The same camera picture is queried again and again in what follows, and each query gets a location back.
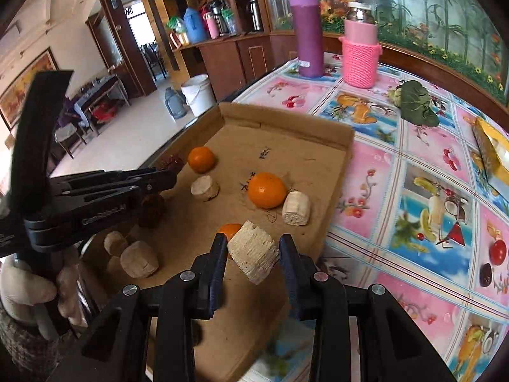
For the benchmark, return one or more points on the large red jujube date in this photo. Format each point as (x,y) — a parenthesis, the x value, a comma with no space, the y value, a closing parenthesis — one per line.
(153,206)

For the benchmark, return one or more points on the white plastic bucket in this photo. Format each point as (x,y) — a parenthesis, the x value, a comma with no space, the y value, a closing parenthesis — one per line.
(198,94)

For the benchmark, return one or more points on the mandarin orange far right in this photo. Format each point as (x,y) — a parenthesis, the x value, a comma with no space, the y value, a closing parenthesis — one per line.
(201,159)

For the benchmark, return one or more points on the purple thermos bottle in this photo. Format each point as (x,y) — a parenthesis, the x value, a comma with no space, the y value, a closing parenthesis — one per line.
(309,37)

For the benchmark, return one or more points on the brown cardboard tray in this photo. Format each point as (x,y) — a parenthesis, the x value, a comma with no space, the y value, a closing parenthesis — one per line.
(278,171)

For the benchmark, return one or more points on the wooden cabinet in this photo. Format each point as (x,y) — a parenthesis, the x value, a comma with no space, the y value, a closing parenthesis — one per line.
(234,63)

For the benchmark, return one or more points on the grey kettle on floor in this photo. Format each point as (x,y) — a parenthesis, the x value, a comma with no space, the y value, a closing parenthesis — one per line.
(175,103)

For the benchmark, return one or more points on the dark wrinkled date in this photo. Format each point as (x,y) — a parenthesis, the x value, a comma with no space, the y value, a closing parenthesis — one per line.
(486,275)

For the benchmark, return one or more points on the glass floral partition screen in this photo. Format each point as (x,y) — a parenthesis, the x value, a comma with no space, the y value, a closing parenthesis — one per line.
(456,33)

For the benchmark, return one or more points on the mandarin orange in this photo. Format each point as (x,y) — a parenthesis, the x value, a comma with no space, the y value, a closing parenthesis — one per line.
(229,230)
(266,190)
(201,159)

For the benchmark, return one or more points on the floral fruit print tablecloth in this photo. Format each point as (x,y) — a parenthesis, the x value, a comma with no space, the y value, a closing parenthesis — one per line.
(417,214)

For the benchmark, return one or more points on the mandarin orange centre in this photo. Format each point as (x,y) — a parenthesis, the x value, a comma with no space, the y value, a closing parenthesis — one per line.
(266,190)

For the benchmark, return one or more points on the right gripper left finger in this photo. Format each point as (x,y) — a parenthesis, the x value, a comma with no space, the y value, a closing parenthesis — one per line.
(115,345)

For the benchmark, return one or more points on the small red date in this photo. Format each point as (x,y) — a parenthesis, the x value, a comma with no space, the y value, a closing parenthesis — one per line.
(172,163)

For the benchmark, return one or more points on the green leafy vegetable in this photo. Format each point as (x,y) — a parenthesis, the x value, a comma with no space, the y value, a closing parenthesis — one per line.
(413,100)

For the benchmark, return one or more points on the mandarin orange front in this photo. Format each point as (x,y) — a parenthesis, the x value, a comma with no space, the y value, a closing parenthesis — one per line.
(229,230)

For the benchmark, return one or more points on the person's left gloved hand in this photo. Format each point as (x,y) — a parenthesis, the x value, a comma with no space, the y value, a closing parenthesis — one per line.
(24,294)

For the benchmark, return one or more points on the pink knitted sleeve bottle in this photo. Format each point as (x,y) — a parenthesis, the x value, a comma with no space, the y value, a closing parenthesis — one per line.
(360,46)

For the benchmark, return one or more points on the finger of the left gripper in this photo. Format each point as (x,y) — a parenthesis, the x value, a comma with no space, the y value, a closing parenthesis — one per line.
(105,190)

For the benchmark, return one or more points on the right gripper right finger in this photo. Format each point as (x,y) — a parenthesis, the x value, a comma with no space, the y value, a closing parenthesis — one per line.
(392,346)

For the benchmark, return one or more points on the yellow gift box tray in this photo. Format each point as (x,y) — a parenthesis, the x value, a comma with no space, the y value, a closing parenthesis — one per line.
(494,154)

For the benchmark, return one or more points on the red tomato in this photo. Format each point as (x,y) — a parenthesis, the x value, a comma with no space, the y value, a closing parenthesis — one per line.
(498,252)

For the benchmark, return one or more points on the blue plastic jug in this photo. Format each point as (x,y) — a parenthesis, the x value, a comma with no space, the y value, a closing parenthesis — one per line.
(195,28)

